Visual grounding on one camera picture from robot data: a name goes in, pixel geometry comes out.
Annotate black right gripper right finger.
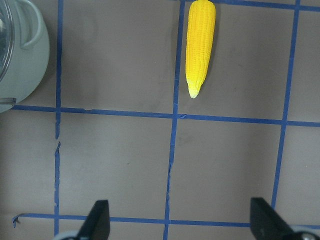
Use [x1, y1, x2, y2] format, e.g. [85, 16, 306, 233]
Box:
[250, 197, 295, 240]

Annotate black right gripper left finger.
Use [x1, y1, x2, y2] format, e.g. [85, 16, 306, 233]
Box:
[75, 200, 111, 240]

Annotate yellow toy corn cob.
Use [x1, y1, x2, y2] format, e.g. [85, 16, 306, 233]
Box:
[185, 0, 216, 99]

